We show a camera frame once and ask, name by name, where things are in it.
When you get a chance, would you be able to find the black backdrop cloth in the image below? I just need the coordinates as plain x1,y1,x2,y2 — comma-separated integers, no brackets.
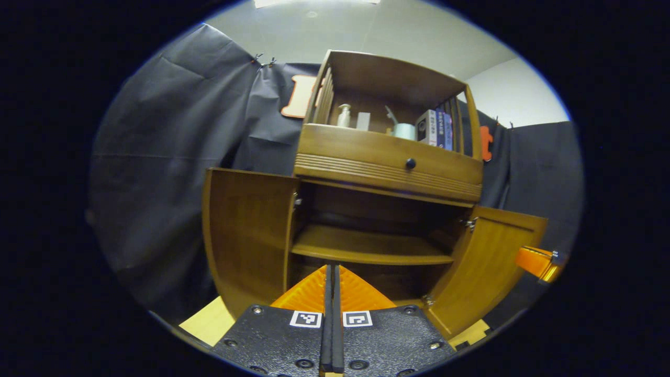
86,24,584,325

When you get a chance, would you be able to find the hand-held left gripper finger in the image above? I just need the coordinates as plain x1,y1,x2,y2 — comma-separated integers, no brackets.
212,264,334,377
333,263,457,377

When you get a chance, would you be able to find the white book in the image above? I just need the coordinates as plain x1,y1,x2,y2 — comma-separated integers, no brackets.
416,109,438,146

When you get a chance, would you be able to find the wooden shoe cabinet door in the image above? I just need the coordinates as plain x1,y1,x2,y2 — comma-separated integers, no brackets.
202,168,300,320
421,205,549,340

